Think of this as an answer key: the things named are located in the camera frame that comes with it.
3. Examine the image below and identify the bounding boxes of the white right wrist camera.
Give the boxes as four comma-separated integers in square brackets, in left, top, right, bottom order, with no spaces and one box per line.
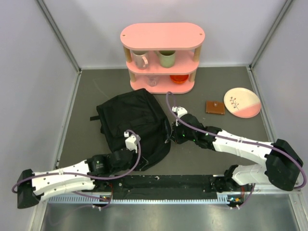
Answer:
[172,106,188,118]

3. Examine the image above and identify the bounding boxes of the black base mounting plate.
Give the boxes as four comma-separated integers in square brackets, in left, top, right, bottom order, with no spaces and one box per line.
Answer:
[96,175,253,200]

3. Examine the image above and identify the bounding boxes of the clear drinking glass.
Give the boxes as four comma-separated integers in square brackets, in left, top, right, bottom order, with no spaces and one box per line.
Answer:
[147,75,159,87]

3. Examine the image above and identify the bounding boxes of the black student backpack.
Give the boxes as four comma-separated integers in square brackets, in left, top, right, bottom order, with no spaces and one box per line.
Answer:
[90,89,171,171]

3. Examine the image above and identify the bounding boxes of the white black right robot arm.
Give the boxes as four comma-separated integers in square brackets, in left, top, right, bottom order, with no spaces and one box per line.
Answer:
[172,112,307,192]

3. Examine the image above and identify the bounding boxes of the orange plastic bowl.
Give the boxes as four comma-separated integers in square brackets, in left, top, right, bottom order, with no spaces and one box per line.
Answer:
[170,74,189,84]

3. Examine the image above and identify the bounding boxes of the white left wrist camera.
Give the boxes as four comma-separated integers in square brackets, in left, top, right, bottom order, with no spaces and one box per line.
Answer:
[124,131,141,153]

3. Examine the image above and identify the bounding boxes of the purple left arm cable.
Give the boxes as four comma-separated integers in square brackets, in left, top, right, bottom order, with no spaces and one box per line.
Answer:
[12,129,141,209]

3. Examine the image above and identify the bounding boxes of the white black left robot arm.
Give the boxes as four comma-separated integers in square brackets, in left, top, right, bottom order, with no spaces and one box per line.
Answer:
[12,148,149,209]

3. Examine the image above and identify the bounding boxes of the brown leather wallet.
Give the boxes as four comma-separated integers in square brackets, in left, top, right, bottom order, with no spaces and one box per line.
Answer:
[205,101,225,115]

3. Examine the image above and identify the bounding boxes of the green mug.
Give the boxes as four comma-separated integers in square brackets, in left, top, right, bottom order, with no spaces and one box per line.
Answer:
[154,51,176,68]

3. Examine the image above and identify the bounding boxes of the pink wooden shelf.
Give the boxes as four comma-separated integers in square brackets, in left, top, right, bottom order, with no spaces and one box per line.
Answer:
[120,23,205,94]

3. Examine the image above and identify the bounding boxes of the pink and cream plate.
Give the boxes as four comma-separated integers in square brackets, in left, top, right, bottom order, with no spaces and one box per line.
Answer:
[223,88,261,118]

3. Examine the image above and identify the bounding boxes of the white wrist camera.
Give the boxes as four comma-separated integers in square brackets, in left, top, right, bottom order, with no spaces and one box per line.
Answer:
[124,131,141,153]
[172,106,188,118]

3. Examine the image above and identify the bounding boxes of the pink mug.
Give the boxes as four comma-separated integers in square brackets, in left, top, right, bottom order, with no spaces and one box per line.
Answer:
[132,51,149,69]

